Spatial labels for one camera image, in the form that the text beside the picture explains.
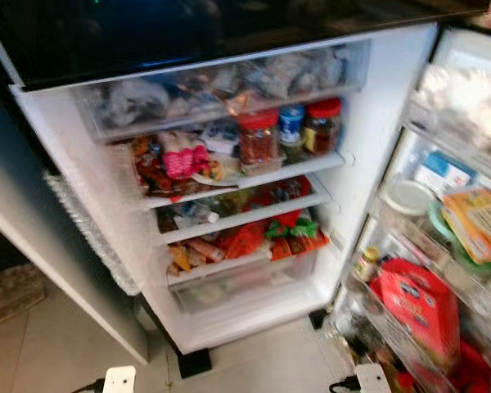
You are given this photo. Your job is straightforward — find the white fridge door with bins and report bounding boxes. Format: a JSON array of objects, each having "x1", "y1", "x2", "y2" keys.
[{"x1": 327, "y1": 27, "x2": 491, "y2": 393}]

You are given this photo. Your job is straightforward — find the black glass fridge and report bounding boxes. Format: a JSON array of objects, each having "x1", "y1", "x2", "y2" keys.
[{"x1": 0, "y1": 0, "x2": 488, "y2": 379}]

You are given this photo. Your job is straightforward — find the white fridge shelf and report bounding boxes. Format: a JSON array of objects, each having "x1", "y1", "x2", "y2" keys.
[
  {"x1": 142, "y1": 151, "x2": 347, "y2": 210},
  {"x1": 167, "y1": 237, "x2": 329, "y2": 285},
  {"x1": 155, "y1": 181, "x2": 333, "y2": 246}
]

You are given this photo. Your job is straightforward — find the clear plastic fridge drawer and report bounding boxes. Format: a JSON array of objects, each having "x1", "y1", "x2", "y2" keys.
[{"x1": 73, "y1": 40, "x2": 372, "y2": 142}]

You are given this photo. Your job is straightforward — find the orange printed food packet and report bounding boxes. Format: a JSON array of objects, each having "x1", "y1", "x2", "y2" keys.
[{"x1": 439, "y1": 186, "x2": 491, "y2": 265}]

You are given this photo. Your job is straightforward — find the blue white carton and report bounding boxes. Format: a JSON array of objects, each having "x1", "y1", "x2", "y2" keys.
[{"x1": 414, "y1": 151, "x2": 476, "y2": 198}]

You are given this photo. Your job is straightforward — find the white lid jar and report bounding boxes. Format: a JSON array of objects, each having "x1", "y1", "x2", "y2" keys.
[{"x1": 380, "y1": 179, "x2": 439, "y2": 239}]

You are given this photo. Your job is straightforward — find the clear plastic food bags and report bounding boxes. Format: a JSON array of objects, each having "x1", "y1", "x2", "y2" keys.
[{"x1": 408, "y1": 65, "x2": 491, "y2": 182}]

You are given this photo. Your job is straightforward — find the red cardboard box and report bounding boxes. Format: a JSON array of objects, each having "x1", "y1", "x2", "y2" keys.
[{"x1": 367, "y1": 257, "x2": 462, "y2": 374}]

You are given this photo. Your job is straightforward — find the small yellow cap bottle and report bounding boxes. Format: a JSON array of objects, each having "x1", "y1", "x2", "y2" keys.
[{"x1": 351, "y1": 245, "x2": 382, "y2": 284}]

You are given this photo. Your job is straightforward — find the dark jar with red lid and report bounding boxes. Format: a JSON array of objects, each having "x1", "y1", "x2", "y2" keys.
[{"x1": 304, "y1": 97, "x2": 344, "y2": 157}]

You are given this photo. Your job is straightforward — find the green food packet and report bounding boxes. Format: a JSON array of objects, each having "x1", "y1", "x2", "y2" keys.
[{"x1": 265, "y1": 216, "x2": 321, "y2": 241}]

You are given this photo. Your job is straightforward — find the blue lid jar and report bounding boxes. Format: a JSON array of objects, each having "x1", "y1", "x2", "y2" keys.
[{"x1": 278, "y1": 103, "x2": 307, "y2": 161}]

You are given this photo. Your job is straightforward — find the orange red food packet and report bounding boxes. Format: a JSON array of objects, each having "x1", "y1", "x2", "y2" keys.
[{"x1": 226, "y1": 221, "x2": 268, "y2": 260}]

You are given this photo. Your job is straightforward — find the clear crisper drawer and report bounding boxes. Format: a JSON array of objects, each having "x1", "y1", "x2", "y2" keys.
[{"x1": 169, "y1": 249, "x2": 321, "y2": 317}]

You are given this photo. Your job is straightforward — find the pink snack packet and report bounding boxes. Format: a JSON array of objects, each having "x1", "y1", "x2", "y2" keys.
[{"x1": 160, "y1": 130, "x2": 210, "y2": 180}]

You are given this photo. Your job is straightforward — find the red snack packet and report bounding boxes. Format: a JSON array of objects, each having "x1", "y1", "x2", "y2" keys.
[{"x1": 130, "y1": 134, "x2": 173, "y2": 198}]

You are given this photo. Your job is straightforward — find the clear bubble padding strip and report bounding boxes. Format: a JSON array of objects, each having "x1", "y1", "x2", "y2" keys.
[{"x1": 44, "y1": 171, "x2": 142, "y2": 296}]

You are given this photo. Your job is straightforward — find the brown speckled floor rug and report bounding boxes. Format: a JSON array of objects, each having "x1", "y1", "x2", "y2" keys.
[{"x1": 0, "y1": 263, "x2": 47, "y2": 333}]

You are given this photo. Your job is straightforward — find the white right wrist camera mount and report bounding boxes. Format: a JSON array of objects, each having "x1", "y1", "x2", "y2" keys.
[{"x1": 355, "y1": 363, "x2": 392, "y2": 393}]

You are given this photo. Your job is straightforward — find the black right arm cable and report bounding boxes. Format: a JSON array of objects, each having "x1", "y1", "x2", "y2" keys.
[{"x1": 328, "y1": 374, "x2": 361, "y2": 393}]

